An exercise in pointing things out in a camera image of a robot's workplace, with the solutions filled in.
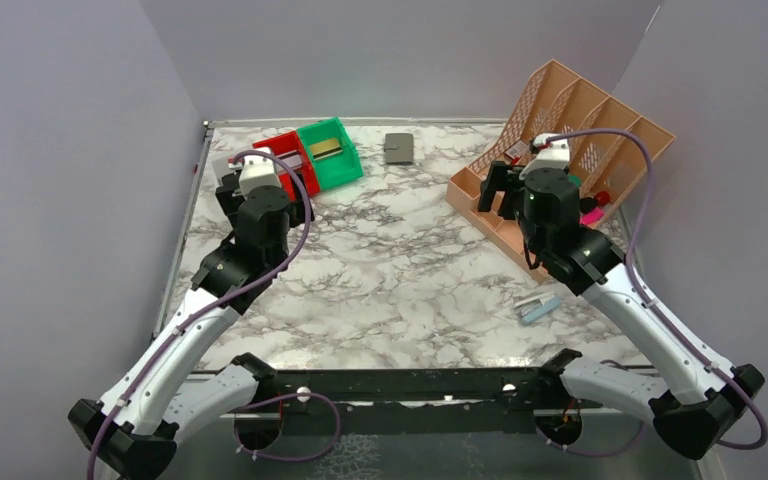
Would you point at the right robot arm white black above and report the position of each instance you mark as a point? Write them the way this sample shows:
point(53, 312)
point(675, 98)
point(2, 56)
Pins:
point(699, 395)

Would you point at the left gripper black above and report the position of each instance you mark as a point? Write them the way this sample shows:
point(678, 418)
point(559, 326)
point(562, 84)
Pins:
point(226, 201)

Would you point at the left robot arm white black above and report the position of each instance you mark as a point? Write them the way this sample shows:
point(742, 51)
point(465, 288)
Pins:
point(137, 427)

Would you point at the red plastic bin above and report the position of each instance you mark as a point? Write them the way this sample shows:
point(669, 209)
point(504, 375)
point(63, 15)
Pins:
point(289, 148)

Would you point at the white plastic bin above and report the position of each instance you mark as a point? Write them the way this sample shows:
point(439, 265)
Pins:
point(226, 171)

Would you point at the black mounting rail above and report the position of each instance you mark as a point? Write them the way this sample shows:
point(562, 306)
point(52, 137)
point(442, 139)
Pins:
point(317, 402)

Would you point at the peach desk organizer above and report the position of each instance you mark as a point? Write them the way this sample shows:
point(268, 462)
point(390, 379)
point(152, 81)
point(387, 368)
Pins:
point(558, 100)

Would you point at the silver card with stripe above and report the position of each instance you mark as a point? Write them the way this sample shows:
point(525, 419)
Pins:
point(294, 159)

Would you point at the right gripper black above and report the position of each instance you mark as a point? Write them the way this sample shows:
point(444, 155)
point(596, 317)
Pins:
point(502, 187)

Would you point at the light blue stapler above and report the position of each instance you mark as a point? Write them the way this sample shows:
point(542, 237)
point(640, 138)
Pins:
point(534, 308)

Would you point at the grey card holder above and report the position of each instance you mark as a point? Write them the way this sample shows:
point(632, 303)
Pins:
point(398, 148)

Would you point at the gold card with stripe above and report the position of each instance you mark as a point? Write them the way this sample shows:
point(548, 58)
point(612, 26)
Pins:
point(325, 149)

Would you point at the green capped glue stick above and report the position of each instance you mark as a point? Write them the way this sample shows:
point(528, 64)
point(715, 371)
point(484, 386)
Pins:
point(575, 180)

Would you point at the red white small box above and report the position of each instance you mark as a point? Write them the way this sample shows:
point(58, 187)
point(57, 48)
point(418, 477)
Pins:
point(517, 151)

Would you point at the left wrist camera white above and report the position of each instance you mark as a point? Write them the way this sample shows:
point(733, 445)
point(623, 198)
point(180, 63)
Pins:
point(257, 174)

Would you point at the pink highlighter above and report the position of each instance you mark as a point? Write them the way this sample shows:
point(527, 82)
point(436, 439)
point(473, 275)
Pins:
point(593, 217)

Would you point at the green plastic bin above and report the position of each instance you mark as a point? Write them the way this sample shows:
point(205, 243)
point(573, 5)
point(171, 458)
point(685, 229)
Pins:
point(338, 170)

